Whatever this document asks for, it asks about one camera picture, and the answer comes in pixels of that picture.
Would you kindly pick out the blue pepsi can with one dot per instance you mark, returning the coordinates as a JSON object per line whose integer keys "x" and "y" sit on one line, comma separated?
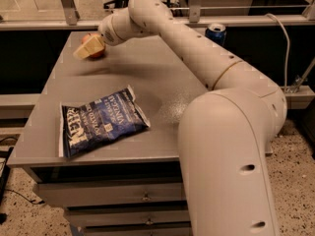
{"x": 216, "y": 33}

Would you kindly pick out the blue potato chip bag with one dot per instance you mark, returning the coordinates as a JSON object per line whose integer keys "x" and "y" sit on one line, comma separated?
{"x": 100, "y": 122}

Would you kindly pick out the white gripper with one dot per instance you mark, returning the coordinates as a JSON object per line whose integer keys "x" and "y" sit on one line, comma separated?
{"x": 106, "y": 29}

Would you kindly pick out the red apple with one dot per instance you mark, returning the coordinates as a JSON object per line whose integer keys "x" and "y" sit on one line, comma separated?
{"x": 93, "y": 45}

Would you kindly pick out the grey metal railing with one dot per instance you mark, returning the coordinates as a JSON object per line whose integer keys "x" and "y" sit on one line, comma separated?
{"x": 85, "y": 14}

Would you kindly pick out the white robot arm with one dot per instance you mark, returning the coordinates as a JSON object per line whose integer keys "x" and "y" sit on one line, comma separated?
{"x": 224, "y": 134}

